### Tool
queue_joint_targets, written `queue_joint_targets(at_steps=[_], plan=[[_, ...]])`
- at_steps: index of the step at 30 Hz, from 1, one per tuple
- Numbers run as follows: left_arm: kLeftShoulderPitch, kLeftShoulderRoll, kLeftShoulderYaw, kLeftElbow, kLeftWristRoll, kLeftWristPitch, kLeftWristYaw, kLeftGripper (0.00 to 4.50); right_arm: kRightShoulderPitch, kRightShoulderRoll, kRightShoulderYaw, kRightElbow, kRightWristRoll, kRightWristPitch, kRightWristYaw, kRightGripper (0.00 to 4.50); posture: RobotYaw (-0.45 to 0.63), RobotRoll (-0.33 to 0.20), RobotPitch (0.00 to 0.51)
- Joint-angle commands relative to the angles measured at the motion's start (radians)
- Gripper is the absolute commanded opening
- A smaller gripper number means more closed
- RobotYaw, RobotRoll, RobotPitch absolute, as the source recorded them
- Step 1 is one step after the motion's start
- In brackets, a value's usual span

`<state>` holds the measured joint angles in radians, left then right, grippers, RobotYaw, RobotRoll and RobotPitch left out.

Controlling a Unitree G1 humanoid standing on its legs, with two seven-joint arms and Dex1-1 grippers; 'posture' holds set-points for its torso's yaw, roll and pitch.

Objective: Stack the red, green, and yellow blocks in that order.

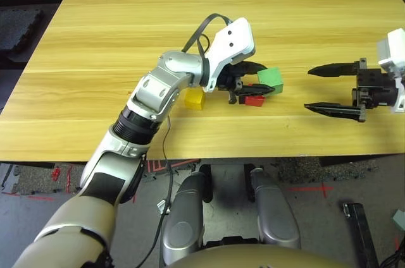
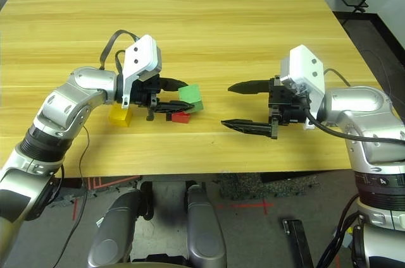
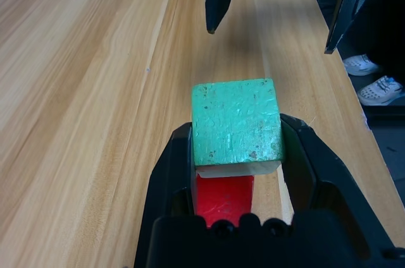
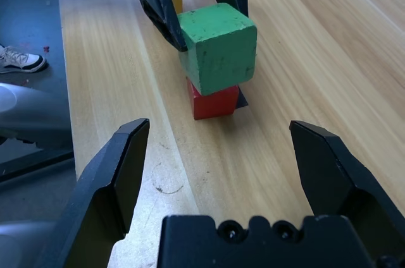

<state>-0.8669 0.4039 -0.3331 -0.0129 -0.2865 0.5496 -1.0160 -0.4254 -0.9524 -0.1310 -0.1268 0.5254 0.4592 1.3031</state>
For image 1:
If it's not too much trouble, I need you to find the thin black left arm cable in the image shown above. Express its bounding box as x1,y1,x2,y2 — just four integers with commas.
151,115,174,268

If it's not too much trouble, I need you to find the black foam floor mat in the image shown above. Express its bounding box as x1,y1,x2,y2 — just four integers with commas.
0,8,45,63

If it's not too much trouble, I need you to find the green wooden block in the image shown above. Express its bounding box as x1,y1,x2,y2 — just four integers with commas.
256,66,284,95

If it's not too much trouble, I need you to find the flat black left camera cable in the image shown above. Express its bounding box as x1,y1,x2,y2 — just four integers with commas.
182,13,234,57

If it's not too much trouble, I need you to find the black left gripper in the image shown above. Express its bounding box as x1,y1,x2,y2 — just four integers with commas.
218,61,275,104

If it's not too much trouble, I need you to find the red wooden block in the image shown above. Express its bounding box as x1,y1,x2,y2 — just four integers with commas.
244,83,266,107

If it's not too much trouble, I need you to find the grey robot leg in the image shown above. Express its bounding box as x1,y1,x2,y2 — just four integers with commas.
159,169,213,265
245,166,301,250

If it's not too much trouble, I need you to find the black bar on floor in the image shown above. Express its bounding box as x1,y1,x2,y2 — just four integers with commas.
341,201,379,268

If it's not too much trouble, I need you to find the grey left robot leg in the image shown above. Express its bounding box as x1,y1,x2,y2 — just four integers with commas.
159,169,213,265

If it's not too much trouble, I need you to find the yellow wooden block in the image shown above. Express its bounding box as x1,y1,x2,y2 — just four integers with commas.
184,87,206,111

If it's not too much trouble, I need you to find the grey speckled foam mat piece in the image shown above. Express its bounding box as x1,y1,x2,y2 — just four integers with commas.
12,163,83,195

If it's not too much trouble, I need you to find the tan robot torso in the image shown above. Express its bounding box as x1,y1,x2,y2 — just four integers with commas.
172,244,358,268

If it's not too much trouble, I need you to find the small silver floor object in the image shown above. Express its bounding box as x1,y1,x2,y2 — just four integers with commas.
157,198,171,215

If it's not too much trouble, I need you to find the dark speckled foam mat piece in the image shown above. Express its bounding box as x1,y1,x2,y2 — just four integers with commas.
275,157,379,183

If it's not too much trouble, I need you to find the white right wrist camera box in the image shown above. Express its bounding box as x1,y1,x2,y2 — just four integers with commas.
377,27,405,114

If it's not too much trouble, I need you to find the grey right robot leg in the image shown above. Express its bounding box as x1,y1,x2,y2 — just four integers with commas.
245,166,301,250

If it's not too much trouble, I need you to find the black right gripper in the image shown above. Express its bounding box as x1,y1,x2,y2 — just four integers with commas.
303,58,399,123

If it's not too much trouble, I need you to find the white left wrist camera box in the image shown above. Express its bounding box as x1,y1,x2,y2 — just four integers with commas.
202,17,256,94

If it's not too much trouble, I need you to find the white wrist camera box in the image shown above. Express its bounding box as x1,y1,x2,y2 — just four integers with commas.
202,17,256,94
377,27,405,114

